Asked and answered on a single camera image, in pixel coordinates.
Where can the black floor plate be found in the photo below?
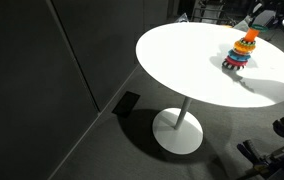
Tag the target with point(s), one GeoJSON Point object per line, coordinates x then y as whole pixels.
{"type": "Point", "coordinates": [126, 104]}

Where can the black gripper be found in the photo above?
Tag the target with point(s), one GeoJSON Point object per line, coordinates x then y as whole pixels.
{"type": "Point", "coordinates": [257, 11]}

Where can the grey chair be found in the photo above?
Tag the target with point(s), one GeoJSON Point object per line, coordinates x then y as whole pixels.
{"type": "Point", "coordinates": [240, 26]}

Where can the black metal mounting frame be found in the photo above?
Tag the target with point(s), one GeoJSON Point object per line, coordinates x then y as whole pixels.
{"type": "Point", "coordinates": [283, 163]}

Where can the white table pedestal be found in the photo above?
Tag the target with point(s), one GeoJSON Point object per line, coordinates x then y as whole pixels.
{"type": "Point", "coordinates": [178, 135]}

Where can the metal frame cart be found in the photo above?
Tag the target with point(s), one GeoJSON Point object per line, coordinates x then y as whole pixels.
{"type": "Point", "coordinates": [212, 11]}

